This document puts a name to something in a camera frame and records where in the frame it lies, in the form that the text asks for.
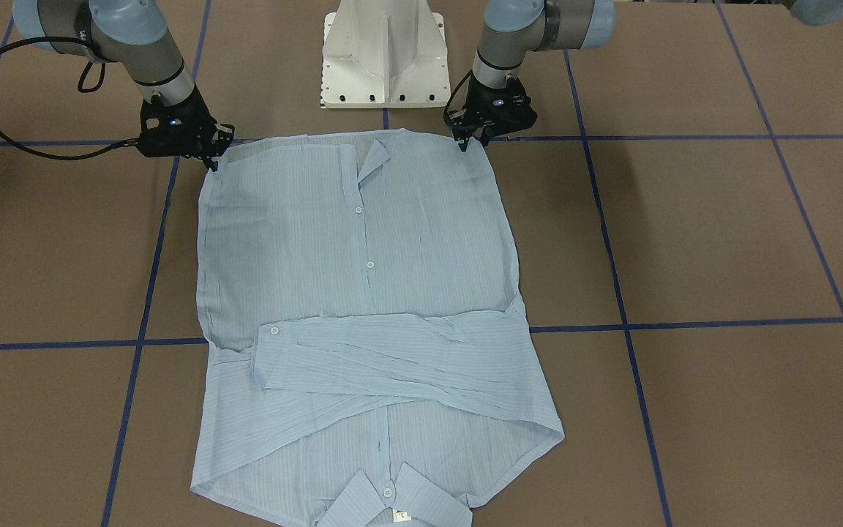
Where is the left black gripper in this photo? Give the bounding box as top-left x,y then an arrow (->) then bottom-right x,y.
445,73 -> 538,152

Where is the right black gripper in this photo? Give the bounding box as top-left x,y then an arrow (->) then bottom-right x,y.
136,87 -> 235,173

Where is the light blue button-up shirt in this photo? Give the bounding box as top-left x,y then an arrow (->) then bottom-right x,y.
190,130 -> 564,526

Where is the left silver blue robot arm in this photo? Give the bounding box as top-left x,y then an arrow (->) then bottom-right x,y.
443,1 -> 618,152

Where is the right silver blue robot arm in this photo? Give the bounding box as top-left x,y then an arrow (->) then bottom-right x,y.
12,1 -> 235,171

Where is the white camera mast pedestal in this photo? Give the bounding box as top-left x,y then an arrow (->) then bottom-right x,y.
321,1 -> 451,109

